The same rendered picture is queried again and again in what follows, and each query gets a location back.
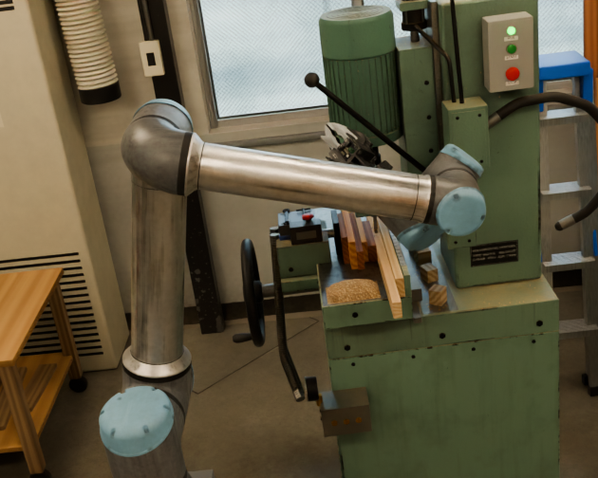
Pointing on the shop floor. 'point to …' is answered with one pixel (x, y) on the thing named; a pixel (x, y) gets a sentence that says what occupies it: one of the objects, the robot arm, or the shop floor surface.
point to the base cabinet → (456, 410)
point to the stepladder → (589, 233)
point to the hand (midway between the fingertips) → (331, 128)
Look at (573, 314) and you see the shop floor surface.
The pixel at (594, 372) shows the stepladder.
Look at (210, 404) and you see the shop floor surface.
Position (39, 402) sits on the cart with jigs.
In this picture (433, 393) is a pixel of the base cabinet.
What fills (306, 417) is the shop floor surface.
